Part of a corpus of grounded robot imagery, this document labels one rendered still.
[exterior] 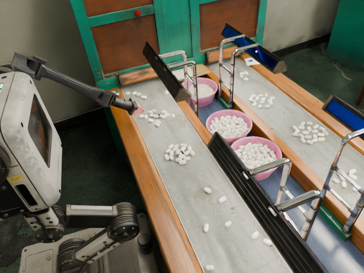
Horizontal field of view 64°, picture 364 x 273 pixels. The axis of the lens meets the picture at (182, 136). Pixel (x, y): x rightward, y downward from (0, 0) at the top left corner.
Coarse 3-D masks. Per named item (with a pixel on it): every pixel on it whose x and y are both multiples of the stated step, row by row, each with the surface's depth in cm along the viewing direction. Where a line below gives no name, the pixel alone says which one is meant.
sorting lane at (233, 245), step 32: (128, 96) 204; (160, 96) 201; (160, 128) 175; (192, 128) 173; (160, 160) 155; (192, 160) 153; (192, 192) 138; (224, 192) 136; (192, 224) 125; (224, 224) 124; (256, 224) 122; (224, 256) 113; (256, 256) 112
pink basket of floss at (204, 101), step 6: (198, 78) 211; (204, 78) 210; (210, 84) 208; (216, 84) 202; (216, 90) 196; (210, 96) 194; (192, 102) 197; (198, 102) 195; (204, 102) 197; (210, 102) 201
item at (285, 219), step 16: (208, 144) 114; (224, 144) 107; (224, 160) 105; (240, 160) 107; (240, 176) 98; (240, 192) 96; (256, 192) 91; (256, 208) 90; (272, 208) 85; (272, 224) 84; (288, 224) 81; (272, 240) 83; (288, 240) 79; (288, 256) 78; (304, 256) 75; (304, 272) 74; (320, 272) 71
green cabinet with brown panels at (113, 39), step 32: (96, 0) 174; (128, 0) 180; (160, 0) 186; (192, 0) 194; (224, 0) 203; (256, 0) 212; (96, 32) 185; (128, 32) 192; (160, 32) 199; (192, 32) 208; (256, 32) 228; (96, 64) 196; (128, 64) 206
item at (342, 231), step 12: (360, 132) 105; (336, 156) 110; (336, 168) 113; (348, 180) 109; (324, 192) 124; (360, 192) 104; (360, 204) 106; (324, 216) 128; (336, 228) 123; (348, 228) 116
